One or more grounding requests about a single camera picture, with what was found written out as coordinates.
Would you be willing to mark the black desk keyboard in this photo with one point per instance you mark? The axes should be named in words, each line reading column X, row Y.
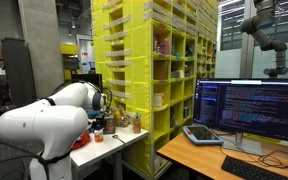
column 247, row 168

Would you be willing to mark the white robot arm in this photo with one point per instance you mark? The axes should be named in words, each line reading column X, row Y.
column 50, row 126

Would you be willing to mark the metal spoon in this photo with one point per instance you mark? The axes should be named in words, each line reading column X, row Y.
column 115, row 136

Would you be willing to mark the yellow fabric shelf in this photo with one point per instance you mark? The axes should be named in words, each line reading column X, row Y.
column 134, row 66

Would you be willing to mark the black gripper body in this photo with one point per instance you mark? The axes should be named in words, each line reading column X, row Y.
column 99, row 121

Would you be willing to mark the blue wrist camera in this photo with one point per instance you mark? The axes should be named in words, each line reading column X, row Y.
column 94, row 114

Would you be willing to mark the glass jar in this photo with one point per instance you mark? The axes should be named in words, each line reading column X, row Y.
column 137, row 126

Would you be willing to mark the blue tablet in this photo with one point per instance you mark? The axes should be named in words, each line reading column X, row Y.
column 202, row 134

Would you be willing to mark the red plastic plate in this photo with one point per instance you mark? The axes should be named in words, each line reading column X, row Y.
column 83, row 141

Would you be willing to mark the black switched-off monitor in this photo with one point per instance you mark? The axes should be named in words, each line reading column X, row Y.
column 90, row 79

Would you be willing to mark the code display monitor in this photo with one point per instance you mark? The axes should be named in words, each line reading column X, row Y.
column 250, row 106

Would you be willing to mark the white bottle purple lid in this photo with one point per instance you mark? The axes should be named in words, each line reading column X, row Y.
column 98, row 136

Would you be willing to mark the black printed box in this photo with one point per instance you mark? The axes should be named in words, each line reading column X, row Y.
column 109, row 126

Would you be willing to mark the wooden desk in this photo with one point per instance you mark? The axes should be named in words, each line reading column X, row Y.
column 190, row 156

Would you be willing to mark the dark tall cabinet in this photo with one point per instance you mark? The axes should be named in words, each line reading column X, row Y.
column 17, row 73

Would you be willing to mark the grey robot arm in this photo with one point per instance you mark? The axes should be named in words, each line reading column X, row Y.
column 267, row 40

